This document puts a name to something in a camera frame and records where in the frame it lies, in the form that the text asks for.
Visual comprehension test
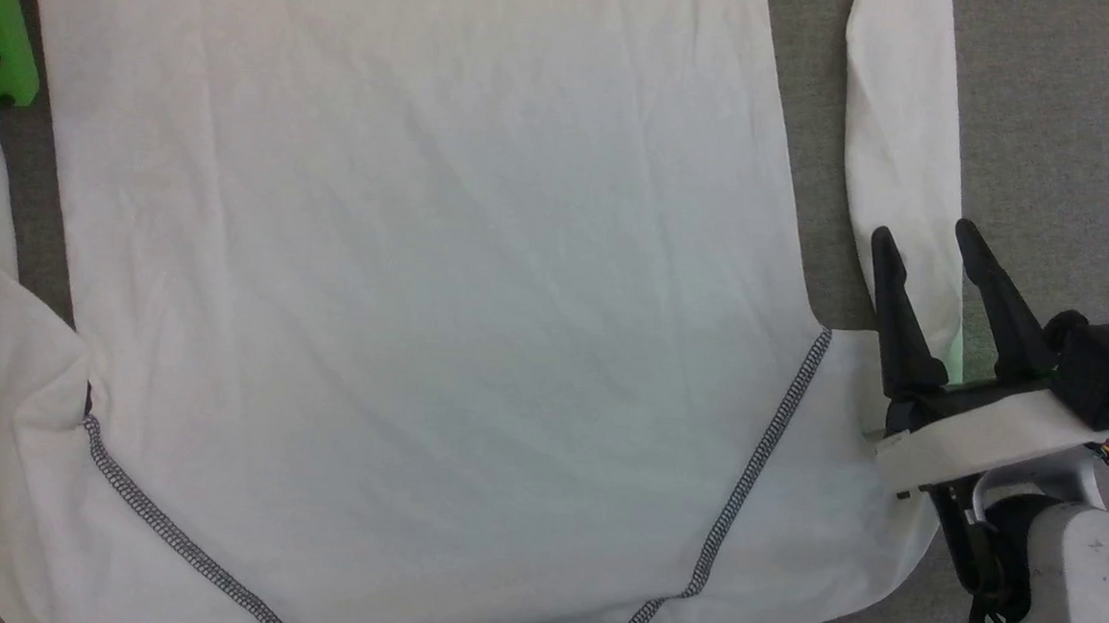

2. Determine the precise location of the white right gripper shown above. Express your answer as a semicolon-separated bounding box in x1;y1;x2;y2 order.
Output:
854;213;1109;512

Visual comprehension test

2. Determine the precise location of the white long-sleeve shirt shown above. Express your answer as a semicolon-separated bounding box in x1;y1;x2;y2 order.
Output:
0;0;987;623

